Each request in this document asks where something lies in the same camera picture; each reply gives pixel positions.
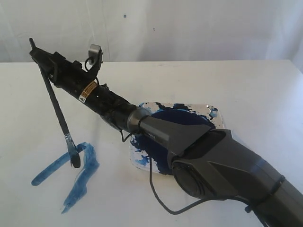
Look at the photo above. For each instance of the white square paint dish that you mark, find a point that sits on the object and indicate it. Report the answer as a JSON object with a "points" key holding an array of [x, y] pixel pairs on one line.
{"points": [[144, 151]]}

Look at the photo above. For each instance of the white paper sheet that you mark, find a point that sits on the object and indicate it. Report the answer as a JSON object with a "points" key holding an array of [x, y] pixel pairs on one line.
{"points": [[40, 188]]}

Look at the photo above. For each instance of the white backdrop cloth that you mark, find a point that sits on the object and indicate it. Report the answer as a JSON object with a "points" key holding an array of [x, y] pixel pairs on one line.
{"points": [[154, 30]]}

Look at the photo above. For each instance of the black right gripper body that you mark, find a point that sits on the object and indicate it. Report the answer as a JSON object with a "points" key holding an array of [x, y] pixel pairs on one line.
{"points": [[72, 78]]}

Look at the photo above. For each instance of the black paintbrush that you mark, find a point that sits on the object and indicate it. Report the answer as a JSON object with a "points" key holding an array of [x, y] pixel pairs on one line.
{"points": [[72, 150]]}

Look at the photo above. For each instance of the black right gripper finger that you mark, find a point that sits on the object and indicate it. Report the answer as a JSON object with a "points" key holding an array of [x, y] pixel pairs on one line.
{"points": [[49, 71], [44, 60]]}

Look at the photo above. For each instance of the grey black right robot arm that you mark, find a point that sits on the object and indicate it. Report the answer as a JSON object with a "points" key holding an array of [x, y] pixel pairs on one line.
{"points": [[206, 162]]}

